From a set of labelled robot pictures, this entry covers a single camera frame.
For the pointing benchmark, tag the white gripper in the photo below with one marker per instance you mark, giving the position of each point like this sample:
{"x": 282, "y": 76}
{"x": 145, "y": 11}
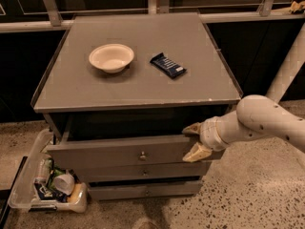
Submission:
{"x": 208, "y": 134}

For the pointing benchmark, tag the grey top drawer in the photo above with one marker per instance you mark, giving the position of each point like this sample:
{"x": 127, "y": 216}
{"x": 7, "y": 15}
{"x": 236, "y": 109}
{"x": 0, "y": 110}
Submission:
{"x": 93, "y": 154}

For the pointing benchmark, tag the grey drawer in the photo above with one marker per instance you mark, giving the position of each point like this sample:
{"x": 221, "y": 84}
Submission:
{"x": 148, "y": 171}
{"x": 148, "y": 190}
{"x": 93, "y": 154}

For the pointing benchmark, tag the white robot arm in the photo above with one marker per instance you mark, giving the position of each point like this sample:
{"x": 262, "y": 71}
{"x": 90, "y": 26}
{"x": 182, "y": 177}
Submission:
{"x": 256, "y": 116}

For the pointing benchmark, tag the grey middle drawer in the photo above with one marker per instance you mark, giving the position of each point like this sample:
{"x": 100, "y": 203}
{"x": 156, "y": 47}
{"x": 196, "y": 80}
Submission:
{"x": 148, "y": 171}

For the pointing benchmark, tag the grey drawer cabinet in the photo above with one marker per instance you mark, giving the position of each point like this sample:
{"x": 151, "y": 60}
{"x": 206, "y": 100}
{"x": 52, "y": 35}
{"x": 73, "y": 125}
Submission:
{"x": 83, "y": 103}

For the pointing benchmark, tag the grey bottom drawer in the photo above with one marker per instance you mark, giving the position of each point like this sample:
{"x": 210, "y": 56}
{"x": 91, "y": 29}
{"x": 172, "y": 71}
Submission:
{"x": 148, "y": 190}

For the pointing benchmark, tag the dark blue snack bar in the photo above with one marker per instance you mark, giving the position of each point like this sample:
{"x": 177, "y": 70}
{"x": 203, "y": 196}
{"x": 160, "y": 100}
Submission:
{"x": 167, "y": 66}

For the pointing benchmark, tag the yellow sponge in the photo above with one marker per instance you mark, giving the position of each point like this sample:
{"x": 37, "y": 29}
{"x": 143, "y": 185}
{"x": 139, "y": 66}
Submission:
{"x": 76, "y": 193}

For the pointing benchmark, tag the white paper cup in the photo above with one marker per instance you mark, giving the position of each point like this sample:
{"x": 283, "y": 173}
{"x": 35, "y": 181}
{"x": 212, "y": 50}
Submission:
{"x": 64, "y": 183}

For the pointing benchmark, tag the clear plastic bin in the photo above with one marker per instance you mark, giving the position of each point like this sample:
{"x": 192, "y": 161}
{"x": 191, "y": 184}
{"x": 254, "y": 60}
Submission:
{"x": 23, "y": 195}

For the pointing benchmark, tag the blue snack wrapper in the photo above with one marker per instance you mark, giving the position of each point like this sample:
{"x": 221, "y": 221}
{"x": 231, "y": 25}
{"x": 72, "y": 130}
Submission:
{"x": 44, "y": 193}

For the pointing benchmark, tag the metal railing frame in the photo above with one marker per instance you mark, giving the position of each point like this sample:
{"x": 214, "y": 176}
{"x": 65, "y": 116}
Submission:
{"x": 57, "y": 15}

